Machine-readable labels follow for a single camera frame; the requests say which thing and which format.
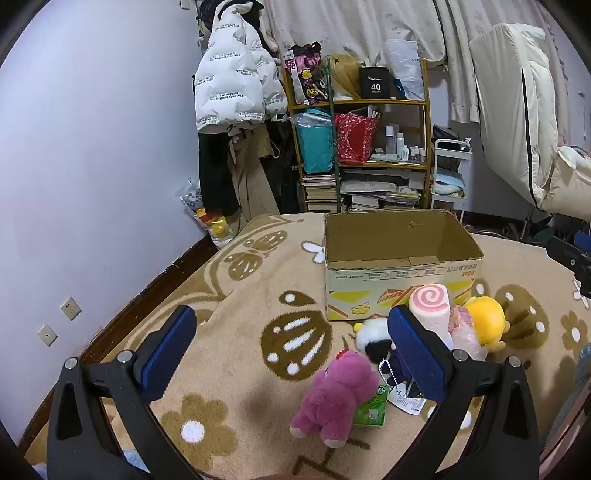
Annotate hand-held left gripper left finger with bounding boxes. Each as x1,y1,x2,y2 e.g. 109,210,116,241
46,305,204,480

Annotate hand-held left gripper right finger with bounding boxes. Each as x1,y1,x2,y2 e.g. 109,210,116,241
385,305,541,480

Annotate white-haired plush doll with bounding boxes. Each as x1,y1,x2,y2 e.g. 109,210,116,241
355,318,416,386

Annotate pink swirl roll plush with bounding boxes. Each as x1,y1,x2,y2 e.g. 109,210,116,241
409,285,458,349

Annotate yellow plush toy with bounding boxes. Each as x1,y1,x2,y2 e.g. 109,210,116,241
463,296,511,354

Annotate pink plush bear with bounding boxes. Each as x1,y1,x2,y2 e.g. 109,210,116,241
289,349,382,448

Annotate printed cardboard box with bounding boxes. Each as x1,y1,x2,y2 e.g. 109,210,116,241
323,209,485,322

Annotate white paper tag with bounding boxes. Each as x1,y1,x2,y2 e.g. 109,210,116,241
388,385,428,416

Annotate green packet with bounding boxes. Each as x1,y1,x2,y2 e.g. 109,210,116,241
353,385,392,428

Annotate beige patterned rug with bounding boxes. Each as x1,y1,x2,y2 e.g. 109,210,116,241
23,212,591,480

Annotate plastic bag of yellow toys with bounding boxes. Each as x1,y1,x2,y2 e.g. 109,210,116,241
178,178,241,250

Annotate light blue cloth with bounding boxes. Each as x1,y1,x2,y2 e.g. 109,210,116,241
434,168,465,195

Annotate black hanging coat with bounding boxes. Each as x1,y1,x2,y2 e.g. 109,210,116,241
198,122,243,217

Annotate beige hanging coat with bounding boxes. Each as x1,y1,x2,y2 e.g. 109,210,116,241
228,124,282,232

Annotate stack of books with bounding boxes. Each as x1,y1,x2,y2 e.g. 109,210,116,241
302,168,432,214

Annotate white trolley cart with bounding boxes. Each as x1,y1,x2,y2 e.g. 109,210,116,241
430,137,474,222

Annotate group of cosmetic bottles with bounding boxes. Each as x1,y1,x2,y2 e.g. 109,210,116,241
383,124,428,162

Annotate red patterned bag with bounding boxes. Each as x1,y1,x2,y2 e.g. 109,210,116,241
335,112,382,166

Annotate teal bag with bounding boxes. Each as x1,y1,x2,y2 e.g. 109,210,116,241
295,111,335,175

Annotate black printed box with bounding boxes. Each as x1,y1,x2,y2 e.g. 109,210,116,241
359,66,394,100

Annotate white puffer jacket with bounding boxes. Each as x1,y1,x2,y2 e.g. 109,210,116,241
194,0,288,134

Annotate blonde wig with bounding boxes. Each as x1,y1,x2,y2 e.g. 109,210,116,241
328,54,365,101

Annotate clear plastic bag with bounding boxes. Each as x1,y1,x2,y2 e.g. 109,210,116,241
383,38,426,101

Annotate dark cartoon print bag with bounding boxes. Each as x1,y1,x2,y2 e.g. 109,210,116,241
284,41,329,106

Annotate cream curtain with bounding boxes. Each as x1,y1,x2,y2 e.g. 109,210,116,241
263,0,568,123

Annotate yellow frame shelf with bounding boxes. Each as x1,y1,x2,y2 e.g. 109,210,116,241
281,55,435,213

